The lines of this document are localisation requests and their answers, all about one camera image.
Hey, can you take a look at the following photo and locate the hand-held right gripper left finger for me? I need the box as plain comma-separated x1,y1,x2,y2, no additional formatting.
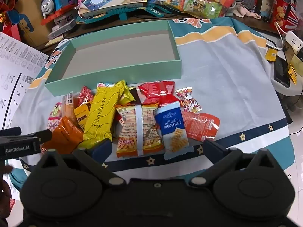
33,138,126,188

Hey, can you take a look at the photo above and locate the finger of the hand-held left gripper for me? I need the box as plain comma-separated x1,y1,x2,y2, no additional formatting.
27,130,53,145
0,127,22,137

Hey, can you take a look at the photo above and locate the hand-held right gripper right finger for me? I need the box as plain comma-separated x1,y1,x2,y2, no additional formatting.
189,139,283,188

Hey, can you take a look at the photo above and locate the orange snack packet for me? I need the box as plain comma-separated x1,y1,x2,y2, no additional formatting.
41,116,84,155

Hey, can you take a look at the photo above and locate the orange-red clear pouch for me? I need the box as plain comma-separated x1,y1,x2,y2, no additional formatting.
182,112,220,141

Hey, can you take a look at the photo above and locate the pink fruit candy packet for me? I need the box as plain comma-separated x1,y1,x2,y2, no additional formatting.
48,102,63,131

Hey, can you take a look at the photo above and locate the striped cracker stick packet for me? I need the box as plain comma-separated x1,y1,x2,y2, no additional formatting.
116,103,165,158

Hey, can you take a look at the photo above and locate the yellow wafer packet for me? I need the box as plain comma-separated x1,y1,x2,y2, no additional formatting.
78,80,127,149

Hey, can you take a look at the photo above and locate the long clear biscuit packet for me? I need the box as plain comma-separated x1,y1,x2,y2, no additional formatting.
62,92,78,123

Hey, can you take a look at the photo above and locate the yellow-orange small snack packet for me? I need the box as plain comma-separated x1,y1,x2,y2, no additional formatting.
74,102,93,133

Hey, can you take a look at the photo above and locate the blue white biscuit packet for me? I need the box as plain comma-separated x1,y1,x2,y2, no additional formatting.
154,101,194,160

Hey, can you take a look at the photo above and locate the cartoon cat candy packet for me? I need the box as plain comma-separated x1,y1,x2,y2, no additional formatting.
176,87,203,113

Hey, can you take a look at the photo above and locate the red patterned candy packet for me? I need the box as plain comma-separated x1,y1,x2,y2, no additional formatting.
77,86,95,107

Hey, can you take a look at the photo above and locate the dark brown chocolate packet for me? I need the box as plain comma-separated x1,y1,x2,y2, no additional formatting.
129,87,142,104

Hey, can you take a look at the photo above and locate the red printed snack packet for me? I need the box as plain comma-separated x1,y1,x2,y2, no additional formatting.
138,83,161,105

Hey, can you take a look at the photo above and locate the teal cardboard box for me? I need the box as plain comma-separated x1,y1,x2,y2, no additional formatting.
45,20,182,97

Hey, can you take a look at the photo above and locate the person's left hand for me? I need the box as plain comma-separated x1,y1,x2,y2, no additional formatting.
0,165,13,210

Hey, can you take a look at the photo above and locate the white instruction sheet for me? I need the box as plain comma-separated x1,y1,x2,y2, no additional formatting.
0,31,49,130

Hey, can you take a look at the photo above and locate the red paper gift bag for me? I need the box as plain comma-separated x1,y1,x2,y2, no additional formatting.
2,24,22,42

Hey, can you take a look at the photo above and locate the black screen device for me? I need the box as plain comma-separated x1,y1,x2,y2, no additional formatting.
273,57,291,88

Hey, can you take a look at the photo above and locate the yellow tag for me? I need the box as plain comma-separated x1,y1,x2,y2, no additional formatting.
287,65,298,84
265,48,278,62

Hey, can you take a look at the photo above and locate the grey small box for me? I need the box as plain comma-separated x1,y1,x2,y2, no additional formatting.
48,16,76,40

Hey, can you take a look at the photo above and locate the brown cardboard box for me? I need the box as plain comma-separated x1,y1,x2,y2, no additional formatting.
9,0,55,48

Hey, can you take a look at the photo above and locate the blue toy train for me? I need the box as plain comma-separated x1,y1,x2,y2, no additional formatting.
41,0,80,19

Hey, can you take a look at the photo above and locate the teal toy bridge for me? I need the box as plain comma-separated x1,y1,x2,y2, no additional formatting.
76,5,173,25

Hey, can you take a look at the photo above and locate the white power strip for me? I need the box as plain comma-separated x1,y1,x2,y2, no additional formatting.
283,31,303,51

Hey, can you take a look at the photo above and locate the pink cloth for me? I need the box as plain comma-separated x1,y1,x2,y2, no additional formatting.
233,3,262,19

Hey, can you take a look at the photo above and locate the cartoon dog snack multipack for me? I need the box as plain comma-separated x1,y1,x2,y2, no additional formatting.
154,0,224,19

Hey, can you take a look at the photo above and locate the red cookie box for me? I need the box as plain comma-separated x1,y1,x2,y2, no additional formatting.
270,0,296,29

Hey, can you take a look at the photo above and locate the white cable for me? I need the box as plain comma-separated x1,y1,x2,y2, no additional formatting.
266,20,288,51

